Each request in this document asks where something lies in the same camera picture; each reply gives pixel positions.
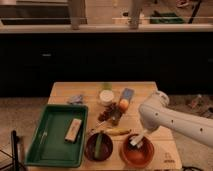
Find white scrub brush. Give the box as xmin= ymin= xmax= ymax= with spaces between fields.
xmin=130 ymin=135 xmax=143 ymax=148

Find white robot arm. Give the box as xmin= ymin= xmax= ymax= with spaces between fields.
xmin=138 ymin=91 xmax=213 ymax=148

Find dark brown bowl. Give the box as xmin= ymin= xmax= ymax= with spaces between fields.
xmin=85 ymin=132 xmax=113 ymax=162

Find red orange bowl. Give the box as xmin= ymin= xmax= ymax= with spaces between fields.
xmin=120 ymin=134 xmax=155 ymax=168

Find green cup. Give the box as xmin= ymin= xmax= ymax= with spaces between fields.
xmin=102 ymin=82 xmax=112 ymax=90

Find white round container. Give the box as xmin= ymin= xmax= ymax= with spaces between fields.
xmin=99 ymin=90 xmax=114 ymax=106

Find dark red grapes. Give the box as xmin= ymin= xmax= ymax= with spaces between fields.
xmin=98 ymin=103 xmax=117 ymax=121

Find orange fruit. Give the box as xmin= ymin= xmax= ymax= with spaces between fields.
xmin=119 ymin=99 xmax=129 ymax=111

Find grey crumpled cloth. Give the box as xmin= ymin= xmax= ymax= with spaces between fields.
xmin=67 ymin=94 xmax=83 ymax=104

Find metal measuring cup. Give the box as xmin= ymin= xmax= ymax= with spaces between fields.
xmin=92 ymin=110 xmax=122 ymax=131

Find yellow banana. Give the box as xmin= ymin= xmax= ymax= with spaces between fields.
xmin=105 ymin=129 xmax=131 ymax=136

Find green vegetable stick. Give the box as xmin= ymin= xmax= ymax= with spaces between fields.
xmin=94 ymin=133 xmax=103 ymax=159

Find wooden block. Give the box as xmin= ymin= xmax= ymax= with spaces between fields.
xmin=65 ymin=118 xmax=82 ymax=142

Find green plastic tray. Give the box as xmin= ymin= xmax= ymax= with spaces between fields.
xmin=25 ymin=105 xmax=88 ymax=168

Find green box on counter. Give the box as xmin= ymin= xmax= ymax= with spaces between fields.
xmin=150 ymin=11 xmax=185 ymax=24

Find black chair frame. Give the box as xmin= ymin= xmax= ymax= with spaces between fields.
xmin=0 ymin=130 xmax=26 ymax=171

